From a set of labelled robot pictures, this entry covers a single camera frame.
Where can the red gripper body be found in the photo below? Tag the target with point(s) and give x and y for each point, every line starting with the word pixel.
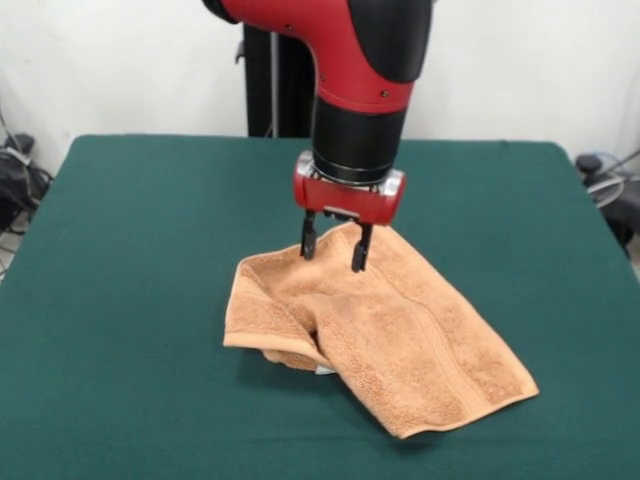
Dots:
pixel 345 200

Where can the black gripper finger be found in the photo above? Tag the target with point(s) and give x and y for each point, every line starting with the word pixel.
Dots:
pixel 360 255
pixel 308 240

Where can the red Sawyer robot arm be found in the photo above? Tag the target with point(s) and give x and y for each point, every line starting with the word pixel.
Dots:
pixel 360 75

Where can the orange terry towel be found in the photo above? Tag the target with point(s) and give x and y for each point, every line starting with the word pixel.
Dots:
pixel 390 340

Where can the dark green table cloth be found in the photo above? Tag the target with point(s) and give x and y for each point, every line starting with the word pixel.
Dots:
pixel 125 300

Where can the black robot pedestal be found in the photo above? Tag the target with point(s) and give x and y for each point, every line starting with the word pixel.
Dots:
pixel 275 85

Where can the black stand base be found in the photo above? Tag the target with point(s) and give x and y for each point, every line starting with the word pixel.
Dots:
pixel 620 210
pixel 20 170

